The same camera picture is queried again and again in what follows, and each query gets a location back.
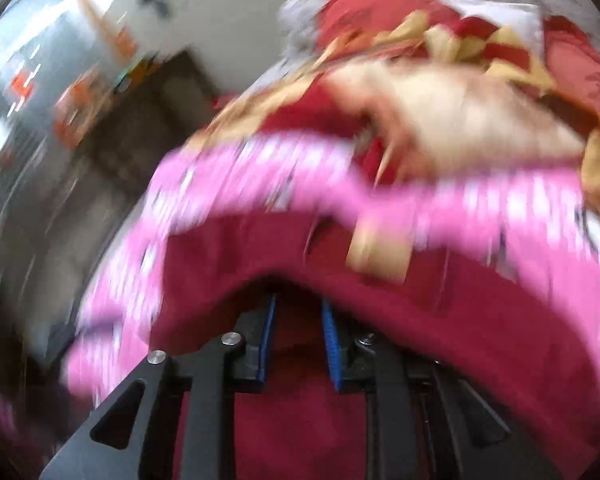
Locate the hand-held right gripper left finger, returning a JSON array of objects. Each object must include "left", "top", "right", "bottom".
[{"left": 40, "top": 293, "right": 278, "bottom": 480}]

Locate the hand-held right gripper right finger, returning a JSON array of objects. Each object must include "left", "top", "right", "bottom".
[{"left": 322, "top": 299, "right": 562, "bottom": 480}]

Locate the dark red garment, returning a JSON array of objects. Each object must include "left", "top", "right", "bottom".
[{"left": 150, "top": 210, "right": 600, "bottom": 480}]

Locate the pink penguin print blanket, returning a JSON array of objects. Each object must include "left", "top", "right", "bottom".
[{"left": 0, "top": 132, "right": 600, "bottom": 443}]

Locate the dark wooden cabinet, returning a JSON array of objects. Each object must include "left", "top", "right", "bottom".
[{"left": 40, "top": 50, "right": 228, "bottom": 271}]

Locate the red and gold blanket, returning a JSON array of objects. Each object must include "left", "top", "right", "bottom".
[{"left": 180, "top": 0, "right": 600, "bottom": 286}]

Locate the orange box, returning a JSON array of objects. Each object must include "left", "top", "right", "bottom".
[{"left": 54, "top": 72, "right": 103, "bottom": 148}]

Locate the red lace pillow cover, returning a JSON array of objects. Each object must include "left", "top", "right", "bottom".
[{"left": 544, "top": 14, "right": 600, "bottom": 128}]

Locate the white pillow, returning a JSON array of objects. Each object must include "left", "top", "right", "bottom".
[{"left": 440, "top": 0, "right": 547, "bottom": 47}]

